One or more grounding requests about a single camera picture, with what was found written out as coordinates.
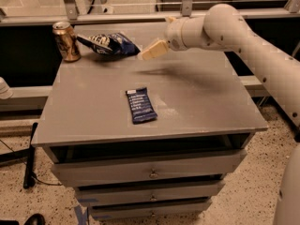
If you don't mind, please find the top grey drawer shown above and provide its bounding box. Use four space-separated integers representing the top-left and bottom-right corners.
52 149 247 188

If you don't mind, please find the bottom grey drawer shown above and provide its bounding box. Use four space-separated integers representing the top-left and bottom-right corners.
89 198 212 220

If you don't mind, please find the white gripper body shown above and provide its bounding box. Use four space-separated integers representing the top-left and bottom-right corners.
165 17 210 51

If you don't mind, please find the blue chip bag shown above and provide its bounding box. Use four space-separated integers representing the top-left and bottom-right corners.
77 33 140 56

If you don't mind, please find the blue tape on floor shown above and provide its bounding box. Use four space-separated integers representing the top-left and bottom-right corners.
74 205 89 225

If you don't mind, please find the black pole on floor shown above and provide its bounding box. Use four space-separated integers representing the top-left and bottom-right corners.
22 121 39 189

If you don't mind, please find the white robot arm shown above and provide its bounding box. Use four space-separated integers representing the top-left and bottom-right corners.
140 4 300 225

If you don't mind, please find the grey drawer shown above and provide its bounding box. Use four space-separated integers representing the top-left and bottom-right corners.
52 149 247 188
89 198 212 220
75 180 225 206

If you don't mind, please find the middle grey drawer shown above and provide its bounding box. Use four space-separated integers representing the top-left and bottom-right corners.
75 180 225 206

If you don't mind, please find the grey drawer cabinet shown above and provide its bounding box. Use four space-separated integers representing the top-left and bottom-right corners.
31 22 269 221

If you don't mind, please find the dark blue snack bar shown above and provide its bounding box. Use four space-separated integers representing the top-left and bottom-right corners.
126 87 158 125

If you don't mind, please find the orange soda can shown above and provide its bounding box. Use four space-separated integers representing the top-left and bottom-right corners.
52 22 81 62

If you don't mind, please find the black shoe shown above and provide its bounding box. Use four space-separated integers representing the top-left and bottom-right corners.
24 214 45 225

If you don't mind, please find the metal railing frame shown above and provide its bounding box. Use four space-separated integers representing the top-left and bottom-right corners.
0 0 299 26

